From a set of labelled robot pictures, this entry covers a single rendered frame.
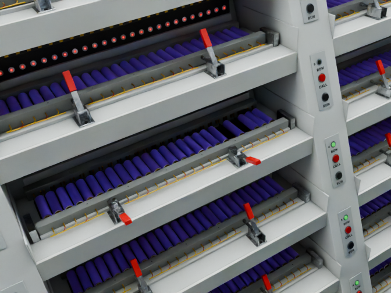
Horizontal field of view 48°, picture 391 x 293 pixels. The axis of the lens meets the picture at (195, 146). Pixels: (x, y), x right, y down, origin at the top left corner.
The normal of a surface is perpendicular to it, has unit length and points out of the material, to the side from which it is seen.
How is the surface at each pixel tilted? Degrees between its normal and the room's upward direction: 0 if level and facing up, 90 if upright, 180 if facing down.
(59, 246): 19
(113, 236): 109
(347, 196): 90
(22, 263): 90
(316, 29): 90
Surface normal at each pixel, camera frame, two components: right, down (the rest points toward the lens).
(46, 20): 0.50, 0.47
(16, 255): 0.44, 0.18
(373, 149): -0.10, -0.80
